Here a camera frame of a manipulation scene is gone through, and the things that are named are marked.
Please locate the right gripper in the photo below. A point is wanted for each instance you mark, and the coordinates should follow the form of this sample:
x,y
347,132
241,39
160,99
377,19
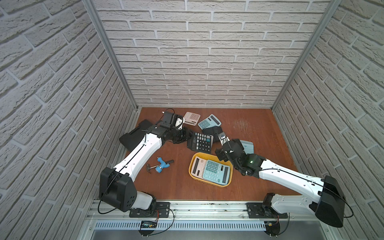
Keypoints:
x,y
220,155

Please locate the left controller board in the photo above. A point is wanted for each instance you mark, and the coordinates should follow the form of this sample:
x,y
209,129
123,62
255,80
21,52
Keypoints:
x,y
148,225

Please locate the right connector plug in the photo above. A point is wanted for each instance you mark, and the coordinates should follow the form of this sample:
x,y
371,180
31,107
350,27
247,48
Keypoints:
x,y
272,229

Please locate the teal calculator keys up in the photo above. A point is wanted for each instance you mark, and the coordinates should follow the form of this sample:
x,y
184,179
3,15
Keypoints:
x,y
209,122

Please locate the yellow storage tray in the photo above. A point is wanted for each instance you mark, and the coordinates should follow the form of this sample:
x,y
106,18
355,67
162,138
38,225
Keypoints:
x,y
213,158

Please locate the light blue calculator face down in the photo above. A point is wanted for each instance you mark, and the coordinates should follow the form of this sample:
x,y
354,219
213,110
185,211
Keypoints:
x,y
248,147

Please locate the blue handled hammer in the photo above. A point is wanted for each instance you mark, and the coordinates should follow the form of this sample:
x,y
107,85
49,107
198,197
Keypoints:
x,y
158,168

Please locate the light blue calculator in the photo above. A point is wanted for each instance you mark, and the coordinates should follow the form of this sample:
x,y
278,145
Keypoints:
x,y
216,173

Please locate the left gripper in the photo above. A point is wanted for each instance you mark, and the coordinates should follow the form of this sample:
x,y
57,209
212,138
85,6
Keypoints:
x,y
182,135

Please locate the small pink calculator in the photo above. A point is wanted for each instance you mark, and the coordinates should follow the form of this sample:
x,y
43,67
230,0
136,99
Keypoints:
x,y
191,118

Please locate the black tool case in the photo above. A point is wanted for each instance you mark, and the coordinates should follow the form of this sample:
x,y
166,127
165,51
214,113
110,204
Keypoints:
x,y
133,138

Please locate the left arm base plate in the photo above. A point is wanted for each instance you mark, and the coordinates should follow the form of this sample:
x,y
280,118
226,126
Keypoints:
x,y
160,210

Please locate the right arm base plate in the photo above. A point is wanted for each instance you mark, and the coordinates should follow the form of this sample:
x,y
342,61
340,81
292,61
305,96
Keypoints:
x,y
256,210

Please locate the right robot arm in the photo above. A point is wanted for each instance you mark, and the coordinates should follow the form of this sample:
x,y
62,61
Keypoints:
x,y
322,197

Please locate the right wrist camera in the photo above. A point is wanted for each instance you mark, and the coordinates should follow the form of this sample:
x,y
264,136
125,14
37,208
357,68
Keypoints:
x,y
223,138

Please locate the black calculator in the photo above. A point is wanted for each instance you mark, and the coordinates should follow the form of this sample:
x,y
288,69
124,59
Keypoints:
x,y
199,142

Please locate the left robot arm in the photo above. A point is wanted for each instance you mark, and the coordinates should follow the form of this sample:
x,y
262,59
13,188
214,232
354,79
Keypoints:
x,y
117,184

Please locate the aluminium rail frame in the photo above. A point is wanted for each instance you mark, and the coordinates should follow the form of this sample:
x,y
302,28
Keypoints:
x,y
225,216

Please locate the large pink calculator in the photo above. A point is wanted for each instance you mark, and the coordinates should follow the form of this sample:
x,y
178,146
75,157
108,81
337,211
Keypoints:
x,y
198,168

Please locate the black calculator face down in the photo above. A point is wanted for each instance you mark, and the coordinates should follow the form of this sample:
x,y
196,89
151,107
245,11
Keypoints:
x,y
213,131

